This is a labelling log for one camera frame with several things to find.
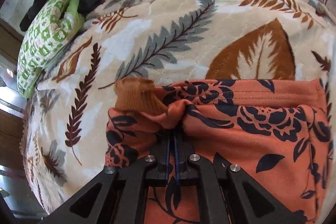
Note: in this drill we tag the cream leaf pattern blanket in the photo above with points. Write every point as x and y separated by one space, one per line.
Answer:
167 41

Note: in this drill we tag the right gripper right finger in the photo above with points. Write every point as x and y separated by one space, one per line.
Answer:
225 192

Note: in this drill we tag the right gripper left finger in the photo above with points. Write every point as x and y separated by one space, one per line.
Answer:
117 195

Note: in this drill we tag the green white patterned pillow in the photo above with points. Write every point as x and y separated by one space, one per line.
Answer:
55 25

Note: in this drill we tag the orange floral garment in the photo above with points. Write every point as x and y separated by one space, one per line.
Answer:
276 130

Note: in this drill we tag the brown knitted cloth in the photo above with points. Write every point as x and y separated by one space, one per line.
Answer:
138 94

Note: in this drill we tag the wooden glass door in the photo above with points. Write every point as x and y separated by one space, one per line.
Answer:
15 189

